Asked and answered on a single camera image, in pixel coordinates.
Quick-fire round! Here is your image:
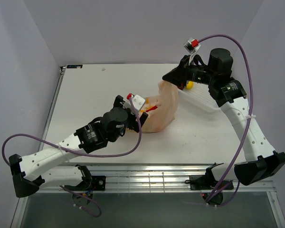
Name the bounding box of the yellow lemon fruit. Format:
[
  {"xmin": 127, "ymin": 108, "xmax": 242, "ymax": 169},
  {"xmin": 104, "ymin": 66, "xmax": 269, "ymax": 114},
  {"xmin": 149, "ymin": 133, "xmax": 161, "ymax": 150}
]
[{"xmin": 185, "ymin": 81, "xmax": 194, "ymax": 90}]

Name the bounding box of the white plastic basket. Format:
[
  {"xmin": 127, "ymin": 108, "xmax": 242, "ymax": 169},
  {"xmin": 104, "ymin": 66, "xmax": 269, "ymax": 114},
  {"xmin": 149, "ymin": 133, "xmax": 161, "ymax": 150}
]
[{"xmin": 178, "ymin": 82, "xmax": 220, "ymax": 113}]

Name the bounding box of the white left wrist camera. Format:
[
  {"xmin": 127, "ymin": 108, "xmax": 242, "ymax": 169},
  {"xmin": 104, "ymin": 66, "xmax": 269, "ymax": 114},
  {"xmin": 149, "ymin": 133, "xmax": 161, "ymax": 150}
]
[{"xmin": 123, "ymin": 93, "xmax": 146, "ymax": 112}]

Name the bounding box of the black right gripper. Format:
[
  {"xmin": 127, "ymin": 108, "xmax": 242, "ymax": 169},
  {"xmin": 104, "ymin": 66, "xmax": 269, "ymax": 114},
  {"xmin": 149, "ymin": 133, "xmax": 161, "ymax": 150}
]
[{"xmin": 162, "ymin": 55, "xmax": 216, "ymax": 88}]

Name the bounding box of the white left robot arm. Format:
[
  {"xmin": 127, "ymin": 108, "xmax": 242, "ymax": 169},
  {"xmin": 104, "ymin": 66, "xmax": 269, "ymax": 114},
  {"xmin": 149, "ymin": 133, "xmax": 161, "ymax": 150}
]
[{"xmin": 9, "ymin": 94, "xmax": 148, "ymax": 198}]

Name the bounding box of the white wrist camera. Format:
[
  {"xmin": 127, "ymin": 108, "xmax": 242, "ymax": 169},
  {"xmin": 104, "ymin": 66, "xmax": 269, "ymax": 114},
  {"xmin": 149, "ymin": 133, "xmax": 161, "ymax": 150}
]
[
  {"xmin": 183, "ymin": 38, "xmax": 201, "ymax": 66},
  {"xmin": 123, "ymin": 93, "xmax": 146, "ymax": 112}
]

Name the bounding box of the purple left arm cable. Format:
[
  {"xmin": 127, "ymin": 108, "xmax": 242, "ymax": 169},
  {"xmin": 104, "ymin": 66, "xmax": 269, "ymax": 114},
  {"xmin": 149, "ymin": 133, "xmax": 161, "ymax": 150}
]
[{"xmin": 1, "ymin": 97, "xmax": 143, "ymax": 218}]

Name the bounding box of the banana print plastic bag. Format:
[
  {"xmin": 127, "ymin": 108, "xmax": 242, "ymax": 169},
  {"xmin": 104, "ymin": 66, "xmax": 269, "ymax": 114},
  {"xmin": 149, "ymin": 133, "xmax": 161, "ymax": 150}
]
[{"xmin": 139, "ymin": 80, "xmax": 179, "ymax": 133}]

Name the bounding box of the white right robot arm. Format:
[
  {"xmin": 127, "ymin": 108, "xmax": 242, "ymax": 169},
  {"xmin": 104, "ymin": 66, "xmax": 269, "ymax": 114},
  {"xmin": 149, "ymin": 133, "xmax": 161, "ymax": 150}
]
[{"xmin": 163, "ymin": 48, "xmax": 285, "ymax": 189}]

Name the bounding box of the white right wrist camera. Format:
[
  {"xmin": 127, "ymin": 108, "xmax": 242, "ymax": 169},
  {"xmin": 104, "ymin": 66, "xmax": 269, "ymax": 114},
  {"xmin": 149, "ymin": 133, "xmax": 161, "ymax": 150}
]
[{"xmin": 183, "ymin": 38, "xmax": 201, "ymax": 66}]

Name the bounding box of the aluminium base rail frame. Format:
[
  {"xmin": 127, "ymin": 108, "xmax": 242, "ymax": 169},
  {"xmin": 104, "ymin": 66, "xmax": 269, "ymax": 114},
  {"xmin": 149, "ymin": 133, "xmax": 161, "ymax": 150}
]
[{"xmin": 13, "ymin": 64, "xmax": 285, "ymax": 228}]

